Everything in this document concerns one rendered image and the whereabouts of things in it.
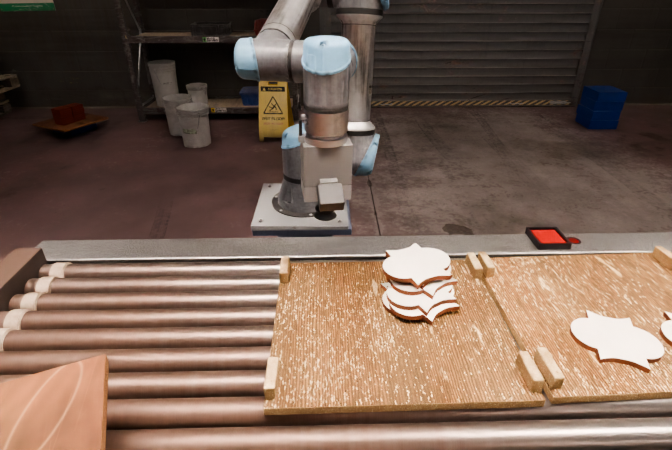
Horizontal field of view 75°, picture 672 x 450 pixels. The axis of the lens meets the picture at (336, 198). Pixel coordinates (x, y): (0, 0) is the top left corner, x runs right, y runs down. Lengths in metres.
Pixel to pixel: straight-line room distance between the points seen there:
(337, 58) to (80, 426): 0.57
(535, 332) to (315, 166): 0.47
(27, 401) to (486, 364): 0.63
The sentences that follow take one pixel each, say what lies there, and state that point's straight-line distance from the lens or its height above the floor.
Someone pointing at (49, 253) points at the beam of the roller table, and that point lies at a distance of 1.20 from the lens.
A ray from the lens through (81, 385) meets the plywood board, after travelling 0.66.
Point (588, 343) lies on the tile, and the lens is 0.86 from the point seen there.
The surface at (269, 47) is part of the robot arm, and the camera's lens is 0.82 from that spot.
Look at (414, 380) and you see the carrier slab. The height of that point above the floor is 0.94.
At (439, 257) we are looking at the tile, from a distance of 0.87.
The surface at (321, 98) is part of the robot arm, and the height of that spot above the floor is 1.31.
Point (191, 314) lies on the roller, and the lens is 0.88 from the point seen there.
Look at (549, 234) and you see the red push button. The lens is 1.16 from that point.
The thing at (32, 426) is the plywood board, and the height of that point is 1.04.
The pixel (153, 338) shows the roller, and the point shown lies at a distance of 0.87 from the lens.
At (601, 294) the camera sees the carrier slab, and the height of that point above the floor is 0.94.
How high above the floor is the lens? 1.49
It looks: 27 degrees down
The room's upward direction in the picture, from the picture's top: straight up
